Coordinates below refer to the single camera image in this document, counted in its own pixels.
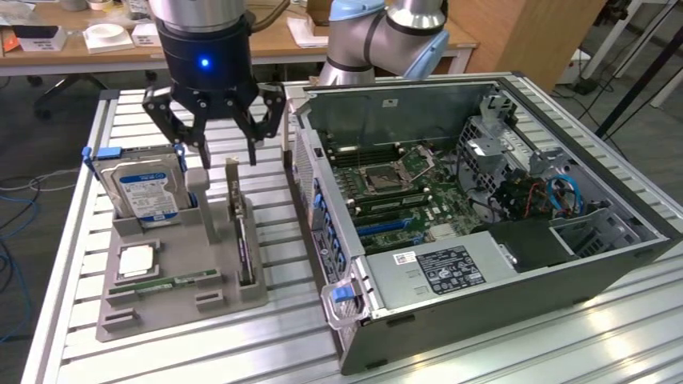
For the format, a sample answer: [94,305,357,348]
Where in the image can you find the blue expansion slot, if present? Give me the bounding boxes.
[354,218,418,238]

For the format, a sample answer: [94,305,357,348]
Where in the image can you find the open brown cardboard box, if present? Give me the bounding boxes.
[306,0,333,27]

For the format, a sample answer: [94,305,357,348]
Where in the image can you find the wooden cabinet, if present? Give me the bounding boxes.
[446,0,609,91]

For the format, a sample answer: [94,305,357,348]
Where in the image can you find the small silver chipset heatsink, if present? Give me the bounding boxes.
[425,224,456,242]

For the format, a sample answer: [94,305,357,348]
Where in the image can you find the black RAM slot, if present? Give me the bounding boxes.
[354,207,428,226]
[325,142,398,158]
[330,151,401,168]

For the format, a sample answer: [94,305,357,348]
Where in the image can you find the white paper stack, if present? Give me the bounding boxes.
[285,16,330,50]

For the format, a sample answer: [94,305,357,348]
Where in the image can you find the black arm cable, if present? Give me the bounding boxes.
[248,0,292,32]

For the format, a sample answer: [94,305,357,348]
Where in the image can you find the black slanted stand pole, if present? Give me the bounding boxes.
[594,23,683,137]

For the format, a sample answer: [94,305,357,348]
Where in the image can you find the CPU socket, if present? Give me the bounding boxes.
[361,164,412,197]

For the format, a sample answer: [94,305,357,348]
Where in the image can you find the metal socket cover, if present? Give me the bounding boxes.
[397,144,437,182]

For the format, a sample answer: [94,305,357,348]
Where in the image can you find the clear plastic bag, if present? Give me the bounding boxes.
[119,0,153,20]

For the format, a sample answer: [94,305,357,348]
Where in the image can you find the black office chair base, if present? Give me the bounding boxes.
[25,70,158,119]

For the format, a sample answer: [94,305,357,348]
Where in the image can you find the silver CPU chip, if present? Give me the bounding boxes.
[117,246,158,277]

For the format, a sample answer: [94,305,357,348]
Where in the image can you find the wooden office desk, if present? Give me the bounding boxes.
[183,0,478,87]
[0,0,189,77]

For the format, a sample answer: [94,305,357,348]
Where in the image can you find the blue case latch tab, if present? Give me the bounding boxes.
[329,286,357,306]

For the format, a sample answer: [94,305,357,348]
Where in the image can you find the green RAM stick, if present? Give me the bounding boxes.
[110,268,221,293]

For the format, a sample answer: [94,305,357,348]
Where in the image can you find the hard disk in blue caddy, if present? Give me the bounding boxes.
[82,139,189,230]

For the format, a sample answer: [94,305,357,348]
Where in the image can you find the blue floor cable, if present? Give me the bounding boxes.
[0,194,41,343]

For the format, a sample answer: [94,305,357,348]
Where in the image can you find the white box black lid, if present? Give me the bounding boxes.
[13,24,67,52]

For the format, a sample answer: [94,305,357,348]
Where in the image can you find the blue expansion card retainer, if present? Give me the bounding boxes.
[310,178,354,279]

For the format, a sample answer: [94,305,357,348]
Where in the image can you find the dark grey open PC case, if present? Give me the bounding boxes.
[280,78,683,377]

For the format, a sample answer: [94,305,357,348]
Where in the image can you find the white floor cable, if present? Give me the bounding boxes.
[0,167,81,193]

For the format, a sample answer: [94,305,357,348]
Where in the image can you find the grey metal disk bay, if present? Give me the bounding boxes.
[548,207,641,257]

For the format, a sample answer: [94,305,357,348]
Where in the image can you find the black graphics card metal bracket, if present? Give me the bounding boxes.
[222,156,258,287]

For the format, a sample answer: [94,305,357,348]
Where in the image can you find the white cardboard box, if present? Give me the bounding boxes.
[130,22,161,48]

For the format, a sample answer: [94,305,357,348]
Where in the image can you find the blue wire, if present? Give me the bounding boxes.
[546,172,585,219]

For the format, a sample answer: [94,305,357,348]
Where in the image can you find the grey power supply unit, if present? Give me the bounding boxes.
[364,230,520,313]

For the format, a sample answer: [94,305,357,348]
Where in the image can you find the perforated metal drive cage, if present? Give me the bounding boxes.
[456,90,534,193]

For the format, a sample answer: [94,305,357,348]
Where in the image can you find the grey plastic parts rack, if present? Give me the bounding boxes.
[94,167,270,343]

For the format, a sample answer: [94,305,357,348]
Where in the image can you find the green motherboard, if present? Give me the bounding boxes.
[318,135,500,257]

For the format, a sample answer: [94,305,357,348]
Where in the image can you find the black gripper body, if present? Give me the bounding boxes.
[154,18,260,120]

